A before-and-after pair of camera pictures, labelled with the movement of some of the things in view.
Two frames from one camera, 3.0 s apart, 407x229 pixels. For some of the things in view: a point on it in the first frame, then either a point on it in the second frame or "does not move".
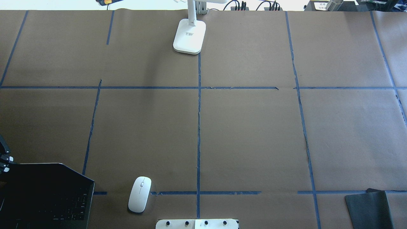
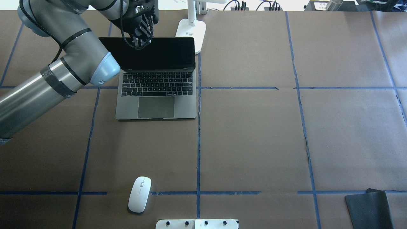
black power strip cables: x=273 y=8 does not move
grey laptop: x=45 y=196 -> x=157 y=81
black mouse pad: x=369 y=210 does not move
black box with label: x=327 y=5 does not move
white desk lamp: x=190 y=33 does not move
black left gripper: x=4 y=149 -> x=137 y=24
